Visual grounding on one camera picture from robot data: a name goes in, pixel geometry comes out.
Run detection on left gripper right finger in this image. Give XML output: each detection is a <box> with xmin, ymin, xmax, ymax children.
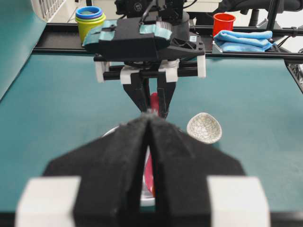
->
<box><xmin>148</xmin><ymin>117</ymin><xmax>270</xmax><ymax>227</ymax></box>

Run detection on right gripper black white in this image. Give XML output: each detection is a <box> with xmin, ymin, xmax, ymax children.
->
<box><xmin>82</xmin><ymin>18</ymin><xmax>205</xmax><ymax>118</ymax></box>

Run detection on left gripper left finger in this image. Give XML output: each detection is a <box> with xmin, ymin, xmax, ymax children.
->
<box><xmin>15</xmin><ymin>115</ymin><xmax>149</xmax><ymax>227</ymax></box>

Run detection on pink plastic spoon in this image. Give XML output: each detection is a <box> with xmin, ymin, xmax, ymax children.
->
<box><xmin>144</xmin><ymin>92</ymin><xmax>159</xmax><ymax>197</ymax></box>

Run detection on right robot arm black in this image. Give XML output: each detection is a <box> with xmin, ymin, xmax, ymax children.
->
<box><xmin>82</xmin><ymin>0</ymin><xmax>206</xmax><ymax>118</ymax></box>

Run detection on white round bowl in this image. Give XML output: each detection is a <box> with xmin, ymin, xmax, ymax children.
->
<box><xmin>102</xmin><ymin>126</ymin><xmax>155</xmax><ymax>208</ymax></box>

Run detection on small crackle-glaze dish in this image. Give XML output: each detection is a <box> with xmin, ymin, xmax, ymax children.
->
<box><xmin>187</xmin><ymin>113</ymin><xmax>223</xmax><ymax>144</ymax></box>

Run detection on folded blue cloth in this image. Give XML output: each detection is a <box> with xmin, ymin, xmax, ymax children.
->
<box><xmin>214</xmin><ymin>30</ymin><xmax>273</xmax><ymax>52</ymax></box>

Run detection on stacked coloured plastic cups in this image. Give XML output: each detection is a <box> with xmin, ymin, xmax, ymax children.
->
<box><xmin>75</xmin><ymin>6</ymin><xmax>106</xmax><ymax>43</ymax></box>

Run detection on red plastic cup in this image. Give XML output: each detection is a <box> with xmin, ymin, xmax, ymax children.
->
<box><xmin>213</xmin><ymin>13</ymin><xmax>236</xmax><ymax>37</ymax></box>

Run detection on black frame rail far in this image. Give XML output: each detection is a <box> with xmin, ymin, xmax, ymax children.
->
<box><xmin>33</xmin><ymin>23</ymin><xmax>303</xmax><ymax>64</ymax></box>

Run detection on white wire rack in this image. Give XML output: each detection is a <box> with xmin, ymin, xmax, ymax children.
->
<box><xmin>31</xmin><ymin>0</ymin><xmax>81</xmax><ymax>23</ymax></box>

